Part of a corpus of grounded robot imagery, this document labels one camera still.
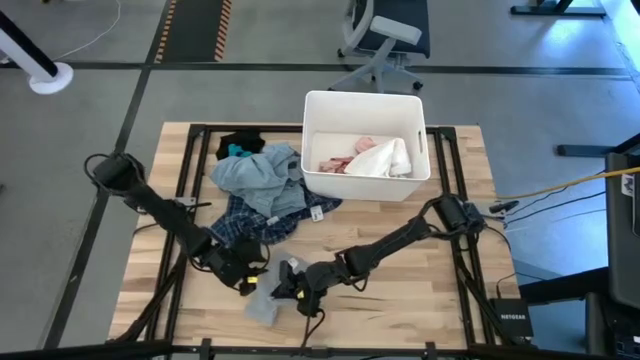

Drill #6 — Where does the black floor cable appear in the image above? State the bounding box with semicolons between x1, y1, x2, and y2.
507;190;607;224

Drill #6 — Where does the light blue fleece garment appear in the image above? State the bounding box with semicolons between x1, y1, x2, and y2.
208;143;302;201

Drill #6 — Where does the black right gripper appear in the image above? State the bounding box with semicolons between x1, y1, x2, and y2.
271;259;354;319

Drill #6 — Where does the white and black office chair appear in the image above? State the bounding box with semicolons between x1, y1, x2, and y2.
327;0;432;97

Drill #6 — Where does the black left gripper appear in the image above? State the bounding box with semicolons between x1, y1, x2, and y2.
202;239;269;297

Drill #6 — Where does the black garment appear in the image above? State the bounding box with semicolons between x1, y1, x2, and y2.
215;130;267;161

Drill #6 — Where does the black floor bar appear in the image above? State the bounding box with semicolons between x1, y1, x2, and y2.
556;143;617;158

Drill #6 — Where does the black metal table frame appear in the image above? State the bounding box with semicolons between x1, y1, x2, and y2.
104;123;534;360

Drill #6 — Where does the white floor cable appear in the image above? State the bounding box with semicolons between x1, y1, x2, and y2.
52;0;123;61

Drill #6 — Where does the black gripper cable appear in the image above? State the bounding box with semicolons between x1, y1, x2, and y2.
298;308;327;351

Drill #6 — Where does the black mat with hazard stripes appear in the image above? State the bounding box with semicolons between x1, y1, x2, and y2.
153;0;234;64

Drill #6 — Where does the black equipment cart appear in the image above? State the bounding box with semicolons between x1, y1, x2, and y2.
582;134;640;360

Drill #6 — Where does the dark pink garment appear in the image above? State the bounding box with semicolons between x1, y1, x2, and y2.
317;155;356;175

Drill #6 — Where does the black desk foot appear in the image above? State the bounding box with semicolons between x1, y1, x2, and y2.
509;0;608;18

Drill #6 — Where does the white pole stand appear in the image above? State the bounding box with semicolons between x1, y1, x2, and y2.
0;9;75;96

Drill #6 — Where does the white plastic mesh basket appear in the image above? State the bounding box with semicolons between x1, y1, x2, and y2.
300;89;431;203

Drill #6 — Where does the black Netgear network switch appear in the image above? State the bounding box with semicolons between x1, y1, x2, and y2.
488;297;535;339

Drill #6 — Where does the light pink garment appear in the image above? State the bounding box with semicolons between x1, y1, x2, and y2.
353;136;379;155

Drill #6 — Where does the grey garment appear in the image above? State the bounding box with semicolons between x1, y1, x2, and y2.
243;251;310;327

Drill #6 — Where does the black cable with yellow tag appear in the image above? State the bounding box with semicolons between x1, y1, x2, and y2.
238;242;272;297

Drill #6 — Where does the white garment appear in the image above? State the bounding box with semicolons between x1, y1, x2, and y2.
343;137;413;178

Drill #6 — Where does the black clamp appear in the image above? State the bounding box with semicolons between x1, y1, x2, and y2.
488;199;521;215

